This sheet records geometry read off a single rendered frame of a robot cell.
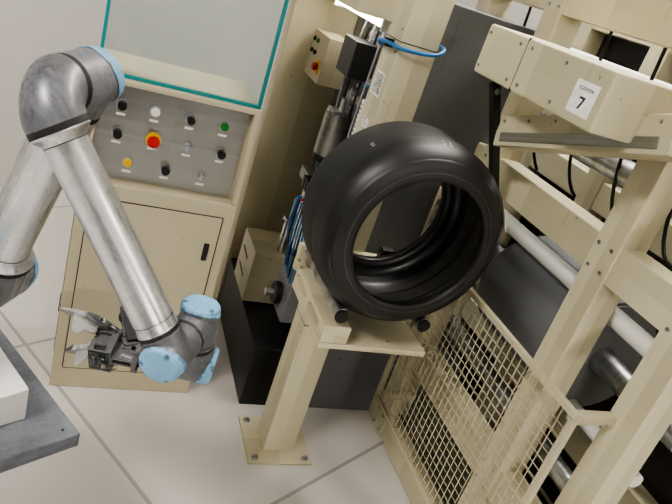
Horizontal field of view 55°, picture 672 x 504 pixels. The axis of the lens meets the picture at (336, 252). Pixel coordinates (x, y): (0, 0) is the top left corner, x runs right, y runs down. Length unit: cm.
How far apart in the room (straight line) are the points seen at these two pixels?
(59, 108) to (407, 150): 88
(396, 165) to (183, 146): 93
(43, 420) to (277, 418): 107
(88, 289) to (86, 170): 133
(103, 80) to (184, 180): 110
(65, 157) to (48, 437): 76
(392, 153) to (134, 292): 78
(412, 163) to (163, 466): 149
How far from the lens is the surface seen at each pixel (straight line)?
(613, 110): 168
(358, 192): 171
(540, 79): 185
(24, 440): 176
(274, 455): 272
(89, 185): 128
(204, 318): 146
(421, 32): 206
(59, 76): 130
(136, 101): 233
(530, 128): 206
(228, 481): 259
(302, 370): 249
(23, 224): 160
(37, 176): 151
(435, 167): 175
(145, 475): 254
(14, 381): 178
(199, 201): 242
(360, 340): 203
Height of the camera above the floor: 182
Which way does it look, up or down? 24 degrees down
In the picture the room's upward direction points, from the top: 19 degrees clockwise
